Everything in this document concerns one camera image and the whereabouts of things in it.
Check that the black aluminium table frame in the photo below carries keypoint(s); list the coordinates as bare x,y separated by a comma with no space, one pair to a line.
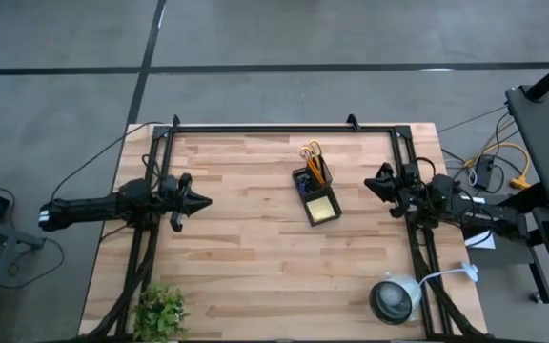
279,129

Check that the black mesh desk organizer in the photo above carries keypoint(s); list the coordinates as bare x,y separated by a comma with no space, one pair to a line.
324,190

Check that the white paper sheet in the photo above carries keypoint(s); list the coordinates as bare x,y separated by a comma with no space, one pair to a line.
481,240

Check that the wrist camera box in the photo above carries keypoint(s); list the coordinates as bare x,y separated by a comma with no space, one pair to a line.
170,183
410,172

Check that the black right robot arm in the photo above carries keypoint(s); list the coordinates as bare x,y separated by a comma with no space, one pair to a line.
484,212

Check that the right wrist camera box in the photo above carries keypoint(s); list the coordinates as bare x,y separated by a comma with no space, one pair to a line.
410,172

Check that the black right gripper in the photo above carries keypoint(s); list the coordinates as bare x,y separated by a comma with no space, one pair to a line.
410,195

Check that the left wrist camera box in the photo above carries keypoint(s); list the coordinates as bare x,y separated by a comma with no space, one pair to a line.
170,183

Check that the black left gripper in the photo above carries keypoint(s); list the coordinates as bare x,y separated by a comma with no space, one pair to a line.
181,202

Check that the yellow sticky note pad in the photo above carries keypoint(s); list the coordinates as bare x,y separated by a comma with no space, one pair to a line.
320,209

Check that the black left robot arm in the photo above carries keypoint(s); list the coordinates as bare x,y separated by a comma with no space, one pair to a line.
93,207

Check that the green potted plant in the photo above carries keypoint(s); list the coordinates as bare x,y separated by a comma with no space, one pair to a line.
160,312

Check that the white desk lamp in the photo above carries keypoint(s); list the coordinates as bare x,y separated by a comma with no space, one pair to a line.
393,297

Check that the black power adapter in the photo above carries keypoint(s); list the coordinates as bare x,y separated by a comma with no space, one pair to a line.
484,172

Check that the orange pencil with eraser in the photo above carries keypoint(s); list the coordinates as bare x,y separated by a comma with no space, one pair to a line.
316,172

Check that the grey equipment cart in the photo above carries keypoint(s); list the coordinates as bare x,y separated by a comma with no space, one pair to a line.
503,259

